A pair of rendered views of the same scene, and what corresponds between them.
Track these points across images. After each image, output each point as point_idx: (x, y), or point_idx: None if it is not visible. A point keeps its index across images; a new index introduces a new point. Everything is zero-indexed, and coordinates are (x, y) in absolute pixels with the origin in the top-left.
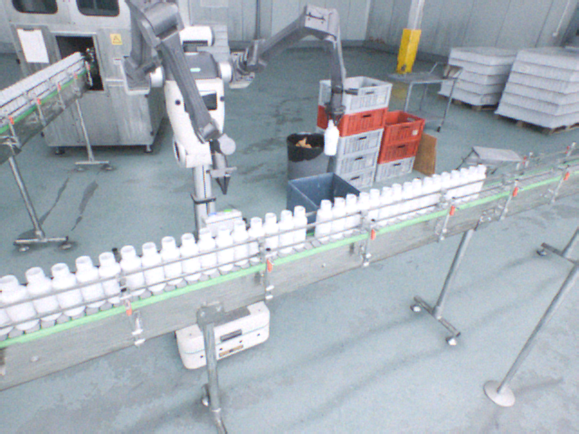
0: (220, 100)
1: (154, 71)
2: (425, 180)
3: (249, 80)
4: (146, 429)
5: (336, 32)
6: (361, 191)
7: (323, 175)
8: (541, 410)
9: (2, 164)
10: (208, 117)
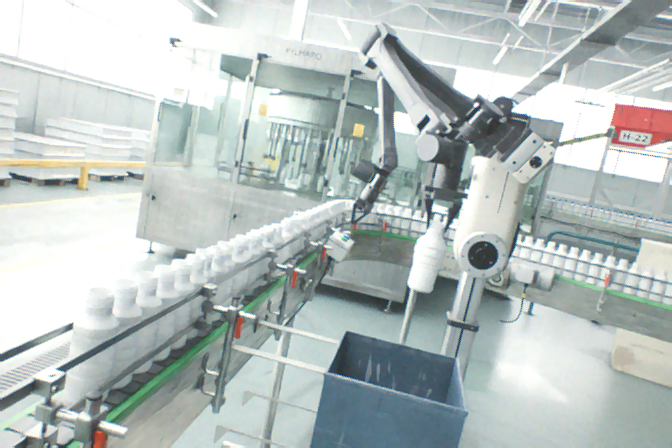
0: (472, 178)
1: (465, 140)
2: (208, 251)
3: (502, 163)
4: (305, 445)
5: (362, 43)
6: (346, 378)
7: (461, 399)
8: None
9: (656, 338)
10: (381, 150)
